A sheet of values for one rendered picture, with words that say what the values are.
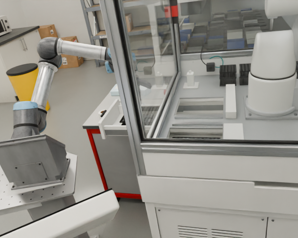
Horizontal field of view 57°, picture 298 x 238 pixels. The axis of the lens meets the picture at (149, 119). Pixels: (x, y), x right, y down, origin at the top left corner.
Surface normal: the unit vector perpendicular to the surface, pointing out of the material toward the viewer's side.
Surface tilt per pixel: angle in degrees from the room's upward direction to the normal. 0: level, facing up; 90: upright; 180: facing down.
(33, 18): 90
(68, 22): 90
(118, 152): 90
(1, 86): 90
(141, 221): 0
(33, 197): 0
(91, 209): 40
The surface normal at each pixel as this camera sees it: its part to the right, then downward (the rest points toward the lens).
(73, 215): 0.16, -0.40
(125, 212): -0.15, -0.86
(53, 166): 0.06, 0.48
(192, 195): -0.23, 0.51
